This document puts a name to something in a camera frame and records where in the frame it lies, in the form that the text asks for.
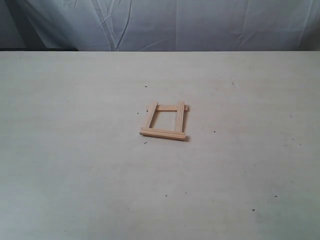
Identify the wooden strip with holes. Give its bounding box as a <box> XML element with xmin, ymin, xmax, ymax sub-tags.
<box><xmin>146</xmin><ymin>104</ymin><xmax>189</xmax><ymax>112</ymax></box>

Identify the white backdrop curtain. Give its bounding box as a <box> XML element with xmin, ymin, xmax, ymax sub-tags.
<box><xmin>0</xmin><ymin>0</ymin><xmax>320</xmax><ymax>52</ymax></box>

